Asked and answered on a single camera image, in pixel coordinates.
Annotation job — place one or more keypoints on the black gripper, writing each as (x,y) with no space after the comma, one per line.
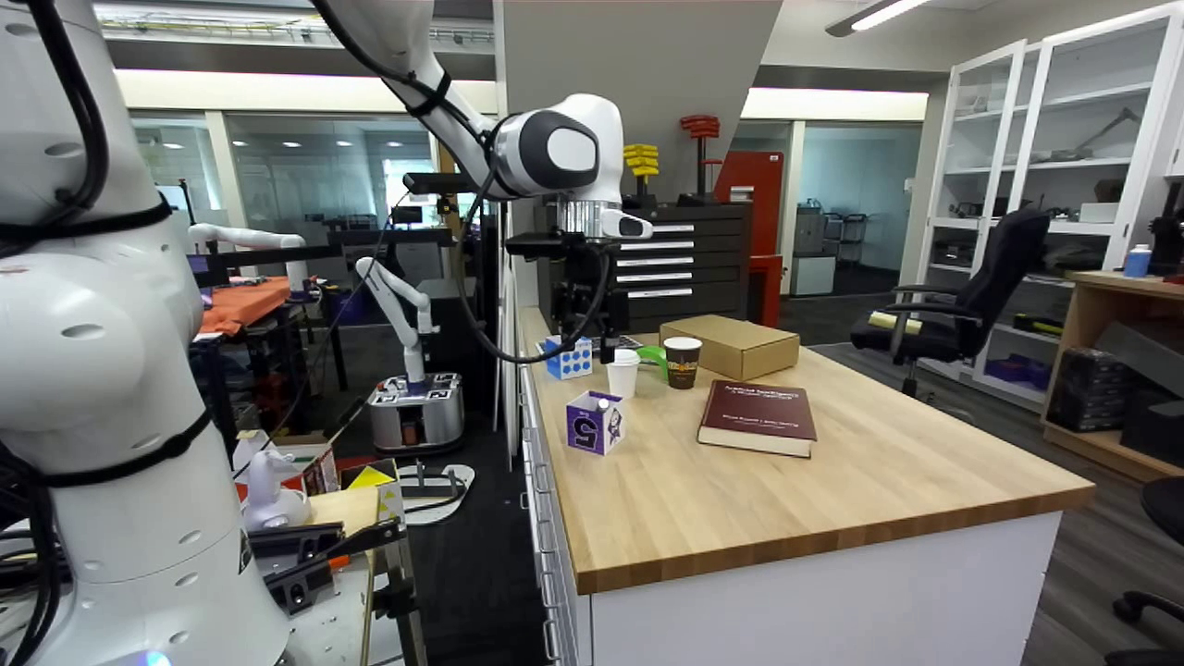
(581,287)

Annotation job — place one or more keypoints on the small white robot arm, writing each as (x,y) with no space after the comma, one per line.
(413,413)

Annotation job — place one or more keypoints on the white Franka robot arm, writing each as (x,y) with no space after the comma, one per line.
(97,345)

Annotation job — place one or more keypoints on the blue white dice box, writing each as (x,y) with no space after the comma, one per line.
(571,360)

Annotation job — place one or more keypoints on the purple white paper box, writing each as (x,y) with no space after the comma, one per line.
(594,426)

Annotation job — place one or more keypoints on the brown cardboard box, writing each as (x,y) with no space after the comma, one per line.
(725,345)

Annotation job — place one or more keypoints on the black shelf box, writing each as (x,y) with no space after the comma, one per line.
(1086,389)
(1153,431)

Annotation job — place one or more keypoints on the white lidded paper cup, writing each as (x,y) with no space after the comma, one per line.
(621,376)

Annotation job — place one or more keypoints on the green tape roll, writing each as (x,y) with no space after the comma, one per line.
(652,356)

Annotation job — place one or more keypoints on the brown paper cup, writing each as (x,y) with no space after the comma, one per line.
(680,363)

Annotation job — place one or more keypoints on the black tool chest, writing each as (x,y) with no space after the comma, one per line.
(716,246)

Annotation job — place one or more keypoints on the dark red hardcover book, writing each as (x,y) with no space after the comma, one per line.
(761,416)

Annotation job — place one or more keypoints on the red cabinet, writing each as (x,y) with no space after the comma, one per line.
(753,197)

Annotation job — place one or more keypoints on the white black striped object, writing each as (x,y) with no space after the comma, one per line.
(436,495)

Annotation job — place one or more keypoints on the red stand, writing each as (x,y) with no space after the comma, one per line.
(701,129)

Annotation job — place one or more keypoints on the yellow block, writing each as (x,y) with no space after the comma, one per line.
(372,480)

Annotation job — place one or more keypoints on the orange cloth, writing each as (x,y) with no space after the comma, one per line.
(245,303)

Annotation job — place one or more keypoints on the black bar clamp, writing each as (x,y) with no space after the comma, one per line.
(308,551)

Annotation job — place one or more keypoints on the white plastic bottle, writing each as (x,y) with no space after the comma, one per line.
(262,495)

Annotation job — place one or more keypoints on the black mesh office chair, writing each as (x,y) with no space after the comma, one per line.
(1004,266)

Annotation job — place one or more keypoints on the ceiling light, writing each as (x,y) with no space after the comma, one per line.
(882,15)

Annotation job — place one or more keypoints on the wooden workbench with shelves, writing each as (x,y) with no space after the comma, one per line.
(1092,303)

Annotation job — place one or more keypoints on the white glass door cabinet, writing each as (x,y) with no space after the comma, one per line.
(1086,124)

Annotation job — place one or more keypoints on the blue white cup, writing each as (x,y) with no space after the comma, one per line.
(1138,262)

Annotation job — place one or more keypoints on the grey black panel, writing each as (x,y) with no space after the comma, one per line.
(1149,356)

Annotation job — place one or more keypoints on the black bench device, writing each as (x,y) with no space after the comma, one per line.
(1165,235)

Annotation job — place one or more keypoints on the black swivel chair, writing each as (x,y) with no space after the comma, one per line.
(1165,505)

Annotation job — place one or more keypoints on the black camera bar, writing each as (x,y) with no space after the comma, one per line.
(445,184)

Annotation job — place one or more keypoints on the wooden robot mount table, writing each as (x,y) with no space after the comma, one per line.
(355,508)

